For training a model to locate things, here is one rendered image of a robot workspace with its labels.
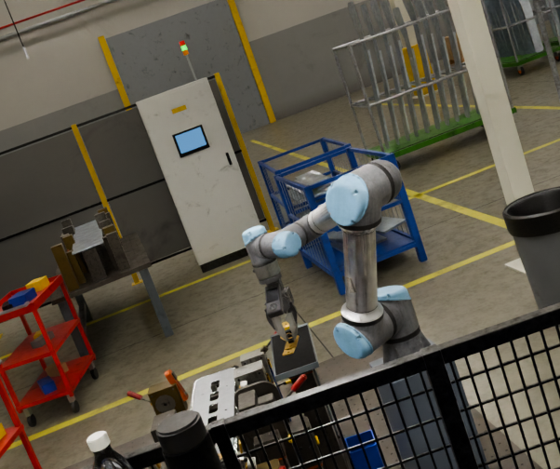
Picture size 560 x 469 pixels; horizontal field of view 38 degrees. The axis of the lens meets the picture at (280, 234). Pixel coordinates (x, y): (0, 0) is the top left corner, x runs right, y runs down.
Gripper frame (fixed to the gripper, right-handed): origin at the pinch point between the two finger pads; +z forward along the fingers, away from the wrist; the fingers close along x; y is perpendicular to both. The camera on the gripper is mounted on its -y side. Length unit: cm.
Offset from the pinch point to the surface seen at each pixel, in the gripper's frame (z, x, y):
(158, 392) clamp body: 18, 61, 32
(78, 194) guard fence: 0, 347, 655
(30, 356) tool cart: 70, 271, 303
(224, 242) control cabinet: 98, 193, 623
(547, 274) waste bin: 88, -97, 229
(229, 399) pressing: 23.9, 33.6, 21.8
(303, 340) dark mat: 7.8, 0.0, 15.8
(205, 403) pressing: 24, 43, 24
